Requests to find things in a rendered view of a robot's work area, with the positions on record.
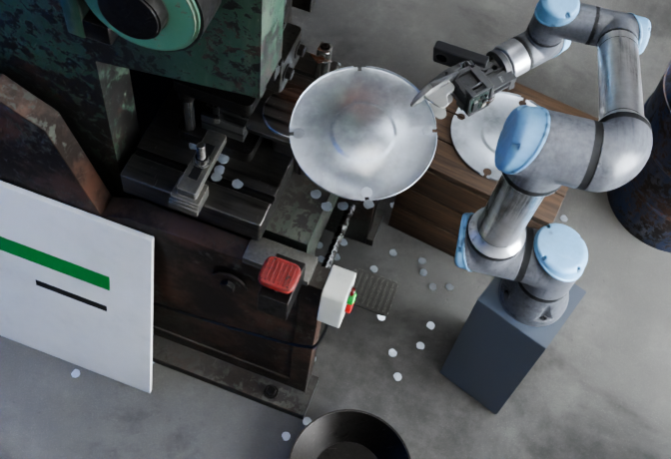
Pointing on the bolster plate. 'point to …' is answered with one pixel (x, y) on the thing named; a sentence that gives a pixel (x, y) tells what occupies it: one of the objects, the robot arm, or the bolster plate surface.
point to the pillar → (189, 116)
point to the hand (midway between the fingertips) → (413, 101)
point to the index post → (325, 57)
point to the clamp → (197, 175)
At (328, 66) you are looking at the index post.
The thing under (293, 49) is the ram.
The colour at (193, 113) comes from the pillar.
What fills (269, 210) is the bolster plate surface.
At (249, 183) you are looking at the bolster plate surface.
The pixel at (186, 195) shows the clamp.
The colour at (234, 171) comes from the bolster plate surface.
